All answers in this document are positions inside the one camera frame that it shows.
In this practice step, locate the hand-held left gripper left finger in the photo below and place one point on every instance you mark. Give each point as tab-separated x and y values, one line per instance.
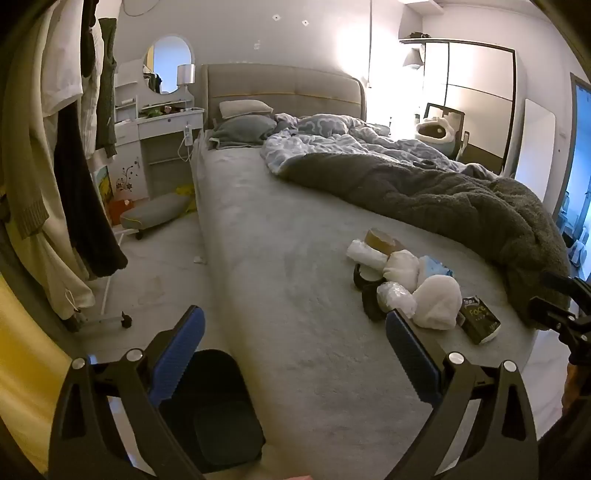
182	350

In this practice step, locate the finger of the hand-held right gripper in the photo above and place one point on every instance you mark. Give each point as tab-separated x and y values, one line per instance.
549	311
561	281

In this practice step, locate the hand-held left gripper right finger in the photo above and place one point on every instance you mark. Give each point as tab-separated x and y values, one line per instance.
411	355

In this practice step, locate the small clear bubble wrap bundle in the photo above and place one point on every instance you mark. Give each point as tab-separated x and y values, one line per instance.
395	300

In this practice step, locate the white round fluffy pad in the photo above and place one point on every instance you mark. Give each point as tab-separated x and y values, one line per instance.
438	302

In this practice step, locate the dark face product box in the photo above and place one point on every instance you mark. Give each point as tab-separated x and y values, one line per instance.
478	321

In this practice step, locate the black plastic waste bin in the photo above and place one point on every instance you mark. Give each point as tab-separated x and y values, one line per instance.
221	415

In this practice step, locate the white paper ball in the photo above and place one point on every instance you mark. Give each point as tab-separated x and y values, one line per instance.
400	266

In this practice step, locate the blue tissue packet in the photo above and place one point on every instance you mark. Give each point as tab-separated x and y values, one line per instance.
436	268

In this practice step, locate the large white bubble wrap roll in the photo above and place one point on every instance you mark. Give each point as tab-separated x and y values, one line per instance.
364	254

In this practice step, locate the brown cardboard tape roll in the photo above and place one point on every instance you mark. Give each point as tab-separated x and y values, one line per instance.
381	240

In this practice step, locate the white clothes rack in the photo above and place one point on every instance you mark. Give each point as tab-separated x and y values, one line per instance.
107	295

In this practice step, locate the blue lit doorway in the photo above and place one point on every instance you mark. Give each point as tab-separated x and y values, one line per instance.
579	161

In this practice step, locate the white leaning panel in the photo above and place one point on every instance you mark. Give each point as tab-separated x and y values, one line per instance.
540	152

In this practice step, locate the grey upholstered bed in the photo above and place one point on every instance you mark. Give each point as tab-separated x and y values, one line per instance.
300	277

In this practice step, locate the grey cushioned stool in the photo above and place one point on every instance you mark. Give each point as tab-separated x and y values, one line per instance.
154	210

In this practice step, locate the dark grey fleece blanket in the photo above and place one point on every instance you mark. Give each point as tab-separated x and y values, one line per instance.
438	198

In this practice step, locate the orange box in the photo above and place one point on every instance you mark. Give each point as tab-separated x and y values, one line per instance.
121	211

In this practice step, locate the yellow cloth on floor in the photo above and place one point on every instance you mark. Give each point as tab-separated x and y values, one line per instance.
185	196

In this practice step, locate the pale yellow cloth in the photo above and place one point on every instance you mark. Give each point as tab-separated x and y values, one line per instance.
27	369

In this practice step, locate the white plush pet bed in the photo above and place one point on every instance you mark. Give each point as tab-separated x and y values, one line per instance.
434	134

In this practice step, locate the white power strip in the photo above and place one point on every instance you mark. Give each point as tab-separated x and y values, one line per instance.
188	134

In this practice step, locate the white vanity desk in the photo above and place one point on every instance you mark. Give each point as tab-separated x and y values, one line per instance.
159	127

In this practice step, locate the grey pillow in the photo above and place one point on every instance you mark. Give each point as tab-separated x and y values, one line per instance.
242	131

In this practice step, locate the blue patterned duvet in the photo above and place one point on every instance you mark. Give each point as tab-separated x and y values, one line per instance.
323	138

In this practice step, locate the cream hanging garment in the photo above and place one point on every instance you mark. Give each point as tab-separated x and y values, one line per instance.
37	161

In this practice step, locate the white pillow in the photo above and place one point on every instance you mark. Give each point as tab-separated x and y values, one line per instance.
244	109

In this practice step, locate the white lamp shade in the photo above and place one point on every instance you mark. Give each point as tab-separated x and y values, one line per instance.
412	59

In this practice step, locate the silver table lamp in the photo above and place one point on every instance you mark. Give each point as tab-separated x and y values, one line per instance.
186	74

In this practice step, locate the dark green knit sweater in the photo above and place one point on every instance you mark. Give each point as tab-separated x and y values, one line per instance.
107	83

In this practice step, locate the oval mirror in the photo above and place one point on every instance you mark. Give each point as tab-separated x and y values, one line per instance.
166	60

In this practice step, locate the white hanging shirt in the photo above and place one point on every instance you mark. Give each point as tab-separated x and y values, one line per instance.
62	55

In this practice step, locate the yellow picture frame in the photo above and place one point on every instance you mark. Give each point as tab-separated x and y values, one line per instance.
102	189

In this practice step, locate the white wardrobe with dark frame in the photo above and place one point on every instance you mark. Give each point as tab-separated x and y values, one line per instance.
475	92

